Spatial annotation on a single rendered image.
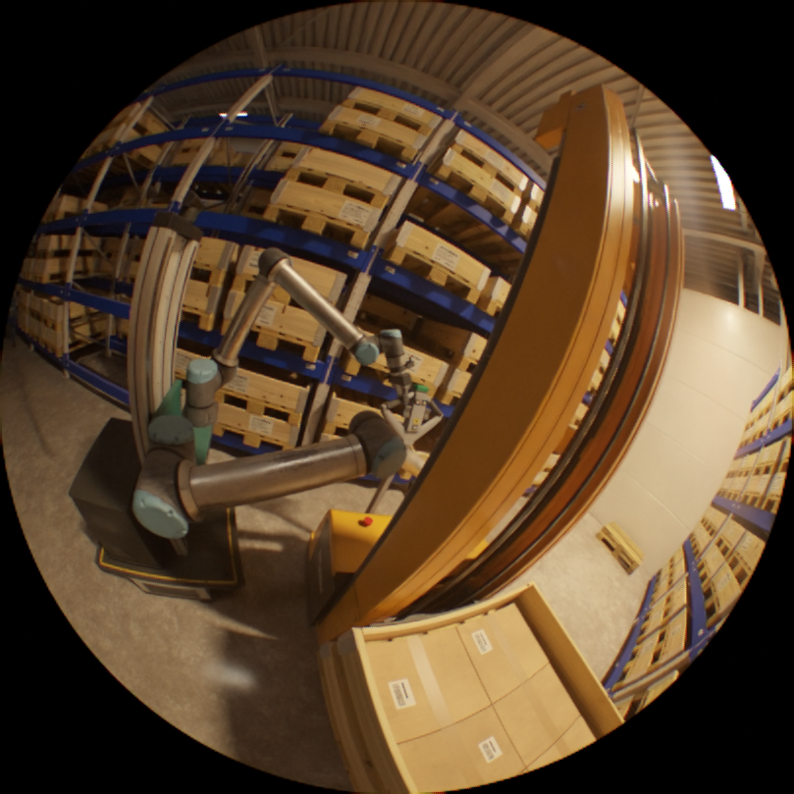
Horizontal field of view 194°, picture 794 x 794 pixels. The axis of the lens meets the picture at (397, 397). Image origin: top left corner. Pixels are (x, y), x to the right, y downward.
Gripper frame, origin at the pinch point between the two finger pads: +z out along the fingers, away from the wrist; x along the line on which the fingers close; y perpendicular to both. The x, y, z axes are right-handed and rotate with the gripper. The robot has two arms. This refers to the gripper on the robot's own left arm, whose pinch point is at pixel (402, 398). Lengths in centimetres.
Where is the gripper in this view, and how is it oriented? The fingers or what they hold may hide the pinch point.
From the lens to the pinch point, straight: 114.8
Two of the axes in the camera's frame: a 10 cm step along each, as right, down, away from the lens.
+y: -7.9, 3.5, -5.0
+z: 1.8, 9.1, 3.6
